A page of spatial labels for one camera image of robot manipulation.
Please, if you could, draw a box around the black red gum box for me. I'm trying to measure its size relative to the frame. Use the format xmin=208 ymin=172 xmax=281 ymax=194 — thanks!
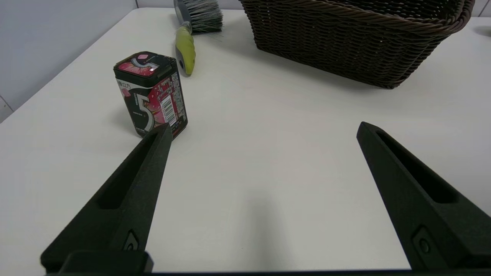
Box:
xmin=113 ymin=51 xmax=189 ymax=141

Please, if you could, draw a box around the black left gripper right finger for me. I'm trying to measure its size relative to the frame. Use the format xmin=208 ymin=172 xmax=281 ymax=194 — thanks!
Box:
xmin=356 ymin=122 xmax=491 ymax=271

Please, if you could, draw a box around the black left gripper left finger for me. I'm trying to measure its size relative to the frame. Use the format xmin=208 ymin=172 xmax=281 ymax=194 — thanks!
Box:
xmin=40 ymin=123 xmax=173 ymax=274

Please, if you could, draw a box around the grey brush with green handle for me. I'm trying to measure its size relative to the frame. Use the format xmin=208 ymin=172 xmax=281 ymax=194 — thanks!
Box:
xmin=173 ymin=0 xmax=224 ymax=76

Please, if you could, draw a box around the dark brown wicker basket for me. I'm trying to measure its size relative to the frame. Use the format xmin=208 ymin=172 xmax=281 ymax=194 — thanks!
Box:
xmin=239 ymin=0 xmax=476 ymax=90

